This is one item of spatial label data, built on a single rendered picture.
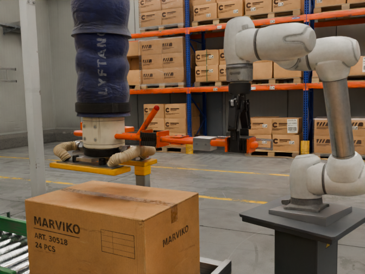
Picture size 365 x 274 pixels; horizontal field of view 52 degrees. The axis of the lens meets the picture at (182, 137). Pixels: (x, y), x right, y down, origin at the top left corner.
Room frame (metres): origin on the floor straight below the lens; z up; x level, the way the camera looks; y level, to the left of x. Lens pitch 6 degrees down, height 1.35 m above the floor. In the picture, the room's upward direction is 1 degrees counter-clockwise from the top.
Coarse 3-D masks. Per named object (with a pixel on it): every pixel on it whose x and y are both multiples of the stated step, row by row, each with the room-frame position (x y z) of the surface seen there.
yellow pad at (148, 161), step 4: (132, 160) 1.57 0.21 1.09; (140, 160) 1.55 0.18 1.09; (144, 160) 1.57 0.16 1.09; (148, 160) 1.57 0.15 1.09; (152, 160) 1.57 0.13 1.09; (156, 160) 1.60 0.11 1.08; (124, 164) 1.57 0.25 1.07; (128, 164) 1.56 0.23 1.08; (132, 164) 1.55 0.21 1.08; (136, 164) 1.54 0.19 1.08; (140, 164) 1.53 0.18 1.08; (144, 164) 1.52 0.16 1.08; (148, 164) 1.55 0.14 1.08; (152, 164) 1.57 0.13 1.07
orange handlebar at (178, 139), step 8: (128, 128) 1.76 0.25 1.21; (120, 136) 1.48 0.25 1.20; (128, 136) 1.46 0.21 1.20; (136, 136) 1.45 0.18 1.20; (168, 136) 1.42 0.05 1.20; (176, 136) 1.36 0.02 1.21; (184, 136) 1.37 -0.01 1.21; (176, 144) 1.36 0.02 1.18; (184, 144) 1.37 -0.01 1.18; (192, 144) 1.33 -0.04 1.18; (216, 144) 1.28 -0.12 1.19; (224, 144) 1.27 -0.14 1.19; (256, 144) 1.24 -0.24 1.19
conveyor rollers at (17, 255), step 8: (0, 232) 2.27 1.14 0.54; (0, 240) 2.16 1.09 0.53; (8, 240) 2.12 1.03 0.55; (16, 240) 2.15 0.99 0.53; (24, 240) 2.11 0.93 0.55; (0, 248) 1.99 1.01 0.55; (8, 248) 2.01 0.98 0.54; (16, 248) 2.05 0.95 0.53; (24, 248) 2.00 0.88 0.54; (0, 256) 1.89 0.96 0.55; (8, 256) 1.91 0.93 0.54; (16, 256) 1.94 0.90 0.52; (24, 256) 1.89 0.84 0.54; (0, 264) 1.79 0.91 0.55; (8, 264) 1.81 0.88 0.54; (16, 264) 1.84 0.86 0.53; (24, 264) 1.79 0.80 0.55; (16, 272) 1.74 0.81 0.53; (24, 272) 1.69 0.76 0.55
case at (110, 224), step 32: (64, 192) 1.61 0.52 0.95; (96, 192) 1.60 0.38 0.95; (128, 192) 1.58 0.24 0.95; (160, 192) 1.57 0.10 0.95; (192, 192) 1.56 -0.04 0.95; (32, 224) 1.49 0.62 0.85; (64, 224) 1.40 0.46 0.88; (96, 224) 1.32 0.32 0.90; (128, 224) 1.24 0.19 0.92; (160, 224) 1.30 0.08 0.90; (192, 224) 1.51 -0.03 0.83; (32, 256) 1.50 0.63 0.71; (64, 256) 1.40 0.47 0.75; (96, 256) 1.32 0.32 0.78; (128, 256) 1.25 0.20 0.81; (160, 256) 1.29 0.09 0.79; (192, 256) 1.50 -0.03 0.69
